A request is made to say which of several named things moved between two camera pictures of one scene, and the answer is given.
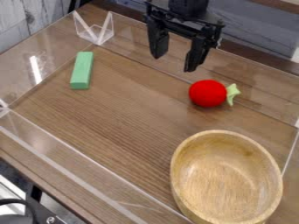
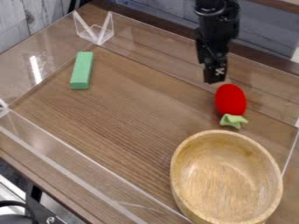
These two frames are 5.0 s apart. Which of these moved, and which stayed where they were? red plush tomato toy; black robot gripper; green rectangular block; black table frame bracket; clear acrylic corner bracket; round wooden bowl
Moved: black robot gripper; red plush tomato toy
Stayed: round wooden bowl; clear acrylic corner bracket; green rectangular block; black table frame bracket
